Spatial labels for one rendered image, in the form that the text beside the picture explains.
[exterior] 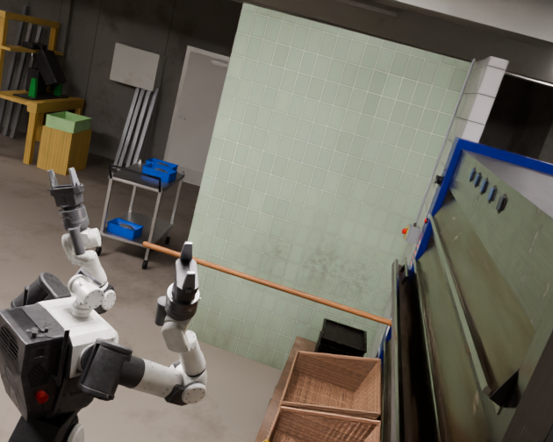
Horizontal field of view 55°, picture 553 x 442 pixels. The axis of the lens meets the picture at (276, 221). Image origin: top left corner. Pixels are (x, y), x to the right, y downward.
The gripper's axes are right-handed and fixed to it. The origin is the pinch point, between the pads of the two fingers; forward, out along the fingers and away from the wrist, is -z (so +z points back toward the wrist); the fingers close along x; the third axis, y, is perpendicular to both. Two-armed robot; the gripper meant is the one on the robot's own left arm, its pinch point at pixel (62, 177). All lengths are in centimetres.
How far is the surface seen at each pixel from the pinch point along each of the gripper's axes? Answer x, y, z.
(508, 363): 133, 45, 42
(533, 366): 136, 55, 36
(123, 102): -354, -673, 22
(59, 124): -365, -505, 30
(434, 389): 117, 13, 74
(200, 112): -223, -678, 56
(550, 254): 143, 38, 20
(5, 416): -119, -51, 145
